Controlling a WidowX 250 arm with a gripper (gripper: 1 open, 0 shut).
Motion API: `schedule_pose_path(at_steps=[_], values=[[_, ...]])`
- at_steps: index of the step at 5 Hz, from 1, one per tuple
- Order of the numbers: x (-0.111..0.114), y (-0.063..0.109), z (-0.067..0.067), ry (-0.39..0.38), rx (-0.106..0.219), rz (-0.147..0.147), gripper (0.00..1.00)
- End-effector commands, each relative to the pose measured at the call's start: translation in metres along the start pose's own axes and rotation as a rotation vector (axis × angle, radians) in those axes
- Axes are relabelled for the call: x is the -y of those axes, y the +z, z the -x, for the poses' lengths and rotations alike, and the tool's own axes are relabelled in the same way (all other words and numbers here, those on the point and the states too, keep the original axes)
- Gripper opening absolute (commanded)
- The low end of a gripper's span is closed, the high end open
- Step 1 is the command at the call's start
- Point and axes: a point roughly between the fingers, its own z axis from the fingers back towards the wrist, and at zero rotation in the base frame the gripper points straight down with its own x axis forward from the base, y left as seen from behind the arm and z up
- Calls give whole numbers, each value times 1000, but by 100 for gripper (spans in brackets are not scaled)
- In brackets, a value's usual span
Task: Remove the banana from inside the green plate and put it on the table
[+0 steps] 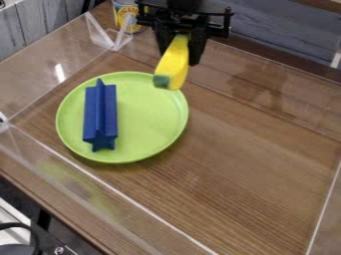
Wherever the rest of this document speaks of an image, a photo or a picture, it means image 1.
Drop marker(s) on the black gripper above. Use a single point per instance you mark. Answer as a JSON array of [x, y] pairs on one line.
[[179, 16]]

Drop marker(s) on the yellow toy banana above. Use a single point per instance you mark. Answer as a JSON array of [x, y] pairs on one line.
[[171, 69]]

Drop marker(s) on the blue star-shaped block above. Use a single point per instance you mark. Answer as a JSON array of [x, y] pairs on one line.
[[100, 130]]

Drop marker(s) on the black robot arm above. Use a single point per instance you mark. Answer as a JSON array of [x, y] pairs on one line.
[[191, 17]]

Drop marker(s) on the green plate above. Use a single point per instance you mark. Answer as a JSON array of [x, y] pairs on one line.
[[153, 117]]

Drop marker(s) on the yellow blue tin can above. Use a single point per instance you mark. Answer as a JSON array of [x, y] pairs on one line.
[[126, 11]]

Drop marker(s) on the clear acrylic corner bracket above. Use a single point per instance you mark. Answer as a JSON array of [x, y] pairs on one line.
[[111, 39]]

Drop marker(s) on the clear acrylic tray wall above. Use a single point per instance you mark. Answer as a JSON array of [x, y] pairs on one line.
[[248, 185]]

